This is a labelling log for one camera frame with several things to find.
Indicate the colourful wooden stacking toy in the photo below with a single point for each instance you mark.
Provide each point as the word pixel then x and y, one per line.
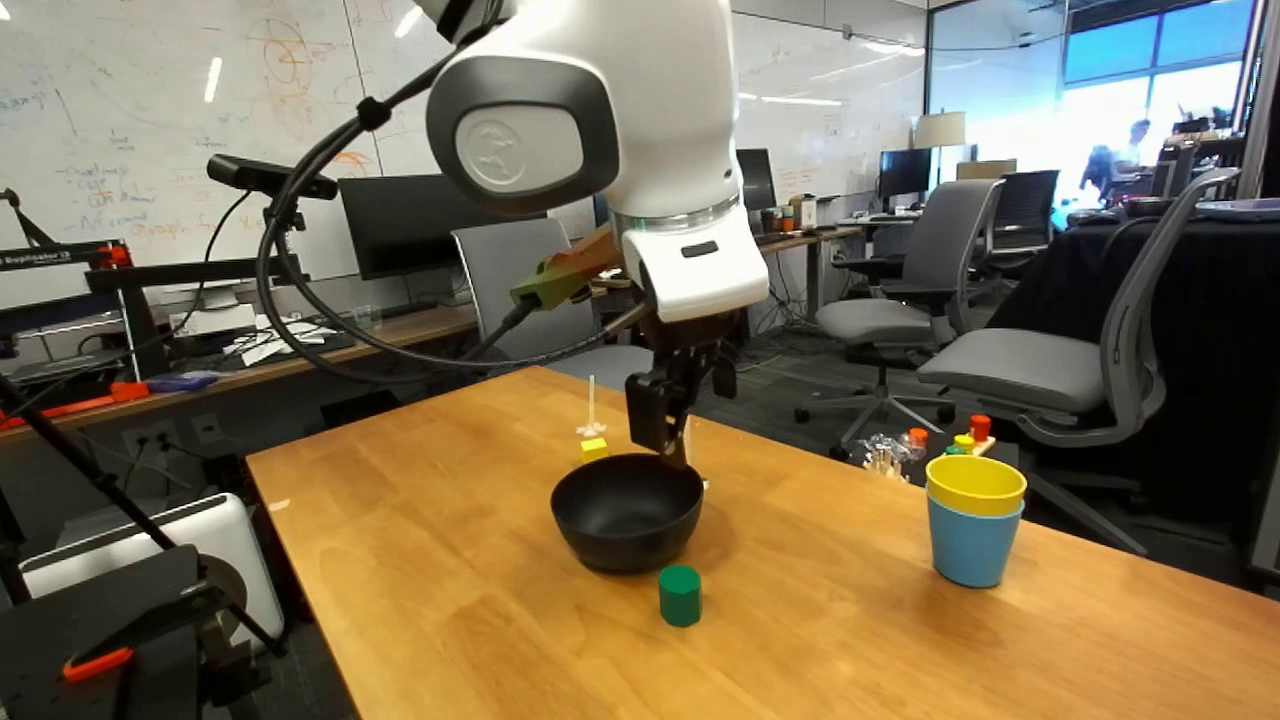
pixel 976 437

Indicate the black computer monitor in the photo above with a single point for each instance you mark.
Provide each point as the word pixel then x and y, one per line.
pixel 408 220

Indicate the black bowl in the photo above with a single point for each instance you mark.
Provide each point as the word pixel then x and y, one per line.
pixel 631 512

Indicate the grey office chair near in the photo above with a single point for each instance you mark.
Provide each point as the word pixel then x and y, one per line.
pixel 1062 391

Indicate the yellow cube block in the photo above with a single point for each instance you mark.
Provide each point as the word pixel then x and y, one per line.
pixel 593 446

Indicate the grey office chair far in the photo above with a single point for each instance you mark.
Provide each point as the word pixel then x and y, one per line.
pixel 911 317

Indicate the yellow and blue stacked cups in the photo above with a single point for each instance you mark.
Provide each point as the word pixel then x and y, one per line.
pixel 973 512

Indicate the green cylinder block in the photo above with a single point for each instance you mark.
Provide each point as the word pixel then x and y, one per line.
pixel 681 597

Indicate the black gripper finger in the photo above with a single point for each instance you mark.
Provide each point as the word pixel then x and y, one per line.
pixel 647 415
pixel 678 410

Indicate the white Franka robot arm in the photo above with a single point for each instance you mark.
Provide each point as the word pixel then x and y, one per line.
pixel 632 103

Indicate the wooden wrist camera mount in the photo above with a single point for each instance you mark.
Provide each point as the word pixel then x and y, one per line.
pixel 573 270

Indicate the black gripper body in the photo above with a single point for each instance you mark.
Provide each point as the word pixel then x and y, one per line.
pixel 697 353

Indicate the grey office chair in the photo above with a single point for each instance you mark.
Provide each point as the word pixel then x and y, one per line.
pixel 1062 391
pixel 911 317

